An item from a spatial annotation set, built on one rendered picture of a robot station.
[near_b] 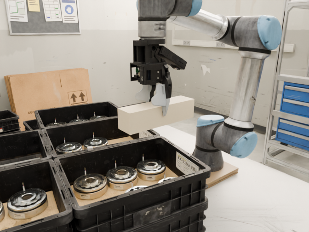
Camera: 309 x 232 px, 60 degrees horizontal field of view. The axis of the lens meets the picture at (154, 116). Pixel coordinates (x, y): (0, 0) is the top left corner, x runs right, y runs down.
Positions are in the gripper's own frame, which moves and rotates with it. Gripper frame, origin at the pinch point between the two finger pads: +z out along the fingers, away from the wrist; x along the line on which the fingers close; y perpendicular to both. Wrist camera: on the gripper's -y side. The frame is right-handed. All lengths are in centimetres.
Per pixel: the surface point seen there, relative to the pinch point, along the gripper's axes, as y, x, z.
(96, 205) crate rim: 25.8, 9.4, 16.4
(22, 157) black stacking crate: 30, -50, 26
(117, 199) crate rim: 20.8, 10.2, 16.3
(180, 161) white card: -9.4, 0.5, 20.1
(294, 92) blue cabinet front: -187, -44, 30
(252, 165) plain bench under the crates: -60, -2, 40
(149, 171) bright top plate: -0.9, -5.7, 23.5
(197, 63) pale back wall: -272, -237, 30
